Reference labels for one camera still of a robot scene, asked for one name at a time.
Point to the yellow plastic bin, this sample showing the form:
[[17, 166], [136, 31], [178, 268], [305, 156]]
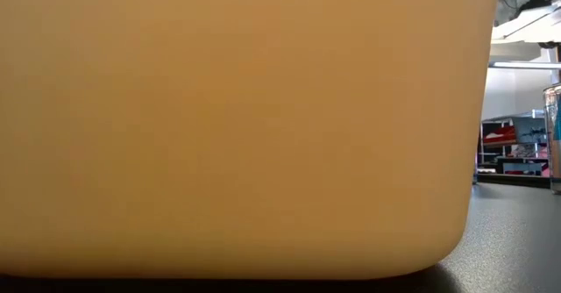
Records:
[[236, 130]]

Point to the ceiling light strip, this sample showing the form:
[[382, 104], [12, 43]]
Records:
[[526, 65]]

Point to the metal shelf rack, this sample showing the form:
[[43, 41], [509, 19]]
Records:
[[526, 152]]

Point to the red storage bin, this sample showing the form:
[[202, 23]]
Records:
[[502, 135]]

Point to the blue silver energy drink can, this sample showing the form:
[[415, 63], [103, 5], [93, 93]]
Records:
[[554, 152]]

